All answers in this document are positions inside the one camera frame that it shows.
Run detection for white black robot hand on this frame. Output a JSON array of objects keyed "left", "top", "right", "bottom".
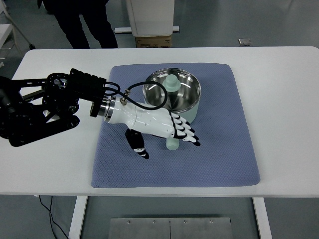
[{"left": 104, "top": 97, "right": 200, "bottom": 159}]

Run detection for green pot with handle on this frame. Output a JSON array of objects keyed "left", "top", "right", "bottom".
[{"left": 142, "top": 68, "right": 202, "bottom": 151}]

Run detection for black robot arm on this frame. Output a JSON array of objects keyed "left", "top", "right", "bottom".
[{"left": 0, "top": 69, "right": 107, "bottom": 147}]

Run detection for cardboard box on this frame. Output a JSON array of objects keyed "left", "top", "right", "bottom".
[{"left": 135, "top": 35, "right": 172, "bottom": 48}]

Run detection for blue quilted mat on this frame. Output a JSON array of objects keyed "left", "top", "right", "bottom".
[{"left": 91, "top": 63, "right": 260, "bottom": 188}]

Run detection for person in dark trousers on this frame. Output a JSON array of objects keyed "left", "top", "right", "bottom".
[{"left": 37, "top": 0, "right": 118, "bottom": 49}]

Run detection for grey floor outlet plate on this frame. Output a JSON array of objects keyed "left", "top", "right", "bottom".
[{"left": 238, "top": 38, "right": 252, "bottom": 46}]

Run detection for white rack at left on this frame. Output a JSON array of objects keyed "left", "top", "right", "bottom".
[{"left": 0, "top": 0, "right": 36, "bottom": 68}]

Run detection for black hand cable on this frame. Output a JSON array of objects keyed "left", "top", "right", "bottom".
[{"left": 102, "top": 81, "right": 168, "bottom": 111}]

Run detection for metal base plate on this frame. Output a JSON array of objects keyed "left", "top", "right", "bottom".
[{"left": 108, "top": 217, "right": 233, "bottom": 239}]

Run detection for black floor cable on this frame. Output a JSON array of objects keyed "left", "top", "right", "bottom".
[{"left": 38, "top": 195, "right": 69, "bottom": 239}]

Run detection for white table frame legs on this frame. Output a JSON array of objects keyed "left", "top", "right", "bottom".
[{"left": 68, "top": 196, "right": 273, "bottom": 239}]

